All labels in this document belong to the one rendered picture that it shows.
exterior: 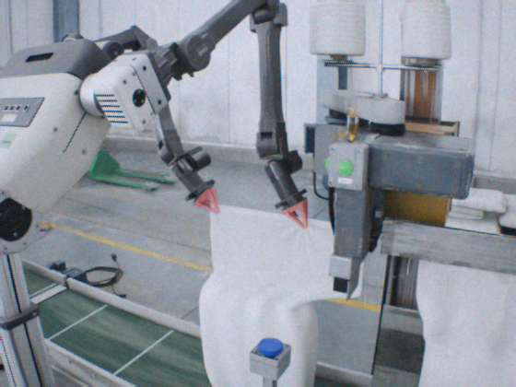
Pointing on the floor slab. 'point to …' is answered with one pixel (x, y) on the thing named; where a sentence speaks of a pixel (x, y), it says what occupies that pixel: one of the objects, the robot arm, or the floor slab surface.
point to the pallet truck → (106, 165)
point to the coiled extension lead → (107, 279)
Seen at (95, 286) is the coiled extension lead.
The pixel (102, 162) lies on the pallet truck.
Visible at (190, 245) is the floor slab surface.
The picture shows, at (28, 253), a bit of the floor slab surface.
